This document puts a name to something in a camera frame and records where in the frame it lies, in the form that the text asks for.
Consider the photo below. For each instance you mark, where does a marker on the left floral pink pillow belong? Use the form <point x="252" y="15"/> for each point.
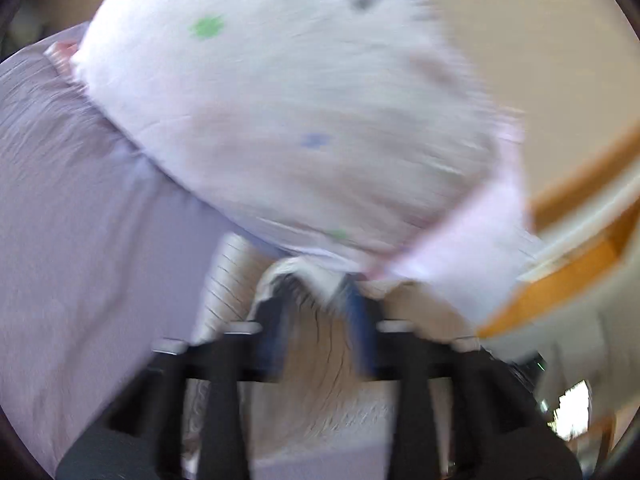
<point x="352" y="133"/>

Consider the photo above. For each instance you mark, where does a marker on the lilac bed sheet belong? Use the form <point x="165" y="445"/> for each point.
<point x="101" y="254"/>

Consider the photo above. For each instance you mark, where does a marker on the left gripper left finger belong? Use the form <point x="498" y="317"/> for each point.
<point x="220" y="389"/>

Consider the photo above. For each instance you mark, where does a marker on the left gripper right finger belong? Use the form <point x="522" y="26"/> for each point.
<point x="498" y="431"/>

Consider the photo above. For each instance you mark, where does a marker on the beige cable-knit sweater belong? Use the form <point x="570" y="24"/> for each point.
<point x="321" y="407"/>

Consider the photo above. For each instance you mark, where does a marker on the wooden headboard with panels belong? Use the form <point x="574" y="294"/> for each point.
<point x="585" y="222"/>

